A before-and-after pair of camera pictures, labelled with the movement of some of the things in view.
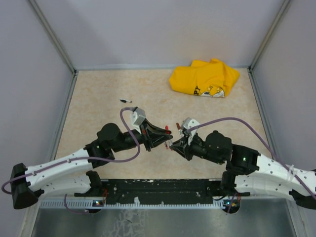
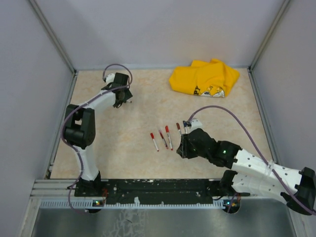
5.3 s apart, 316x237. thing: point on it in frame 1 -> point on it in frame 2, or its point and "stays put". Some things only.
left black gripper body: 130,143 -> 127,95
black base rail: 163,191 stays put
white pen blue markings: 178,127 stays put
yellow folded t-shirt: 213,78 stays put
